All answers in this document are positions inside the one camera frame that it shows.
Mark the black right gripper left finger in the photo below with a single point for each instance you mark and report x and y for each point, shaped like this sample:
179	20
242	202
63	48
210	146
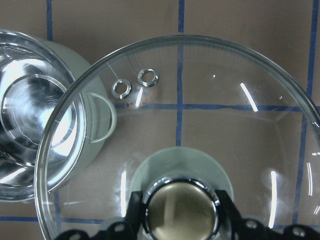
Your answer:
136	211

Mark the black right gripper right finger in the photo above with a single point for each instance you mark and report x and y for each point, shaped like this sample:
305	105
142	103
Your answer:
231	221

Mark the glass pot lid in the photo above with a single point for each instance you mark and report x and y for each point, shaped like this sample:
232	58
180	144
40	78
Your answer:
178	183

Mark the pale green electric pot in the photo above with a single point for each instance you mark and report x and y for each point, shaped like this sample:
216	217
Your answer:
34	74

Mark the brown paper table mat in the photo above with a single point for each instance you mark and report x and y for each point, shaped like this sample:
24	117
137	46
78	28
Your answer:
212	100

